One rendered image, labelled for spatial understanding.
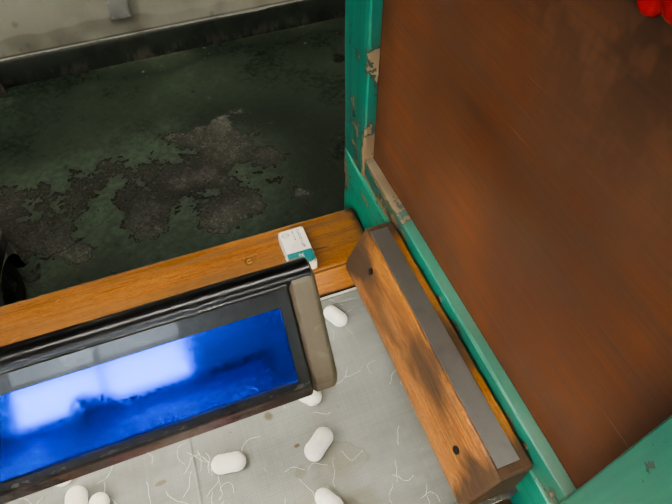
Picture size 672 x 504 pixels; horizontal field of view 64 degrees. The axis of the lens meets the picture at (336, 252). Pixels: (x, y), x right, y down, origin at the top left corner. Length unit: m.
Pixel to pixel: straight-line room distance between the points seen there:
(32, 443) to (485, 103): 0.36
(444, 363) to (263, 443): 0.22
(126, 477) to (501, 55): 0.54
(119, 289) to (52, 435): 0.45
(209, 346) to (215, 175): 1.71
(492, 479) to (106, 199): 1.70
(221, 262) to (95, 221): 1.25
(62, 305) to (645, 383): 0.63
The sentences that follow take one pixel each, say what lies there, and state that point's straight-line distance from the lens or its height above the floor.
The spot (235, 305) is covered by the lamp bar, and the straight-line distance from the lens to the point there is 0.27.
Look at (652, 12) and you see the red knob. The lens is 0.27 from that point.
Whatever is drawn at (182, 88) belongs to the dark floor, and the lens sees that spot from 2.41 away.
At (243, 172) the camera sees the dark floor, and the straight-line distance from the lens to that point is 1.97.
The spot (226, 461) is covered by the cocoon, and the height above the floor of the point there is 0.76.
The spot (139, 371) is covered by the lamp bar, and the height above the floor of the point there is 1.09.
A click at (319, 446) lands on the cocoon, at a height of 0.76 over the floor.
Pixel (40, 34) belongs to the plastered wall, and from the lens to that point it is 2.59.
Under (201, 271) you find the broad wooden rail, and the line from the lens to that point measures 0.73.
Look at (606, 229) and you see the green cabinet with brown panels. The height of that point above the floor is 1.09.
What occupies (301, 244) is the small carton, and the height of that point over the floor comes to 0.78.
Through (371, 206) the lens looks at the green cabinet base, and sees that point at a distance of 0.70.
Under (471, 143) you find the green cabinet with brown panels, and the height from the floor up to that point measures 1.04.
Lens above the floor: 1.33
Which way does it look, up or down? 52 degrees down
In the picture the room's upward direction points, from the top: 1 degrees counter-clockwise
